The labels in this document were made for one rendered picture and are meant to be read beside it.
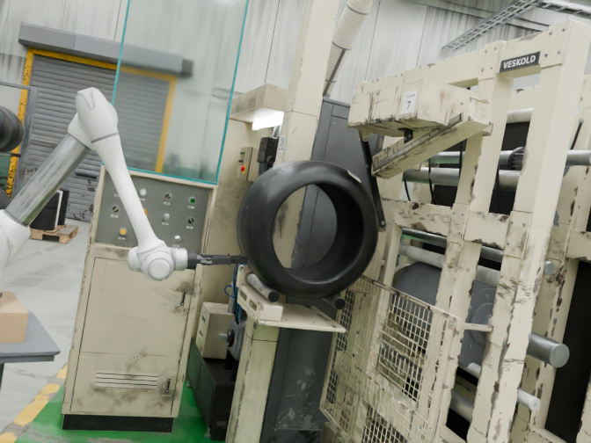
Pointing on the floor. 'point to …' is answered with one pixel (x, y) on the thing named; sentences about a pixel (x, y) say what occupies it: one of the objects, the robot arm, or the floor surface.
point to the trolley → (14, 134)
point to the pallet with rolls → (54, 220)
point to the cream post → (253, 336)
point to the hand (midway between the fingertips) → (238, 259)
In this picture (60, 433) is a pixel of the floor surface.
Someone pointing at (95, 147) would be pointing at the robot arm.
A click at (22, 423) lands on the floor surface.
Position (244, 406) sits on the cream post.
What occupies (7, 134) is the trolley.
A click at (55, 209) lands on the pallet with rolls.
